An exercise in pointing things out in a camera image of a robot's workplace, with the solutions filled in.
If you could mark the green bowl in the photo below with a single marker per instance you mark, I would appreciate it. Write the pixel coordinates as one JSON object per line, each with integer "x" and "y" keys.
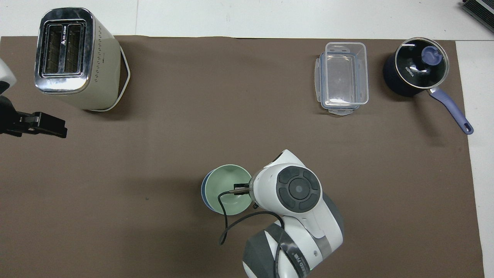
{"x": 222, "y": 183}

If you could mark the clear plastic container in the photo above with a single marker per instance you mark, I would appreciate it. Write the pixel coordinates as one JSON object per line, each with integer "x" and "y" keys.
{"x": 345, "y": 73}

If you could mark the cream toaster with chrome top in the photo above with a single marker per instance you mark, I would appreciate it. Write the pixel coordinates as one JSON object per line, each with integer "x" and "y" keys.
{"x": 77, "y": 58}

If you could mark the glass pot lid purple knob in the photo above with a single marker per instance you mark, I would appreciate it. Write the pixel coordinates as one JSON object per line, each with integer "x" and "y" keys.
{"x": 415, "y": 63}

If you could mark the black ribbed box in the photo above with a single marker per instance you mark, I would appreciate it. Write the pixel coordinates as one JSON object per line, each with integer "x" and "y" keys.
{"x": 480, "y": 8}

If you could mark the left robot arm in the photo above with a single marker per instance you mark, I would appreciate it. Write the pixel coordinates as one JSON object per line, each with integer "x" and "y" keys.
{"x": 5, "y": 73}

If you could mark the blue bowl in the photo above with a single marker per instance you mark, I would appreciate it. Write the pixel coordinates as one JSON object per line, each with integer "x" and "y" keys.
{"x": 203, "y": 193}

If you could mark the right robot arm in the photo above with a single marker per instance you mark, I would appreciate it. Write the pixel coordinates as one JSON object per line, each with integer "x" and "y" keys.
{"x": 299, "y": 200}

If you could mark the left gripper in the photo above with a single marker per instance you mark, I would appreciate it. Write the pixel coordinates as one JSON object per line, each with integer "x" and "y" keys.
{"x": 8, "y": 116}

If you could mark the clear container lid blue seal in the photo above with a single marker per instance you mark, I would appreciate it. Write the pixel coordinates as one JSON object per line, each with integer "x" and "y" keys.
{"x": 318, "y": 77}

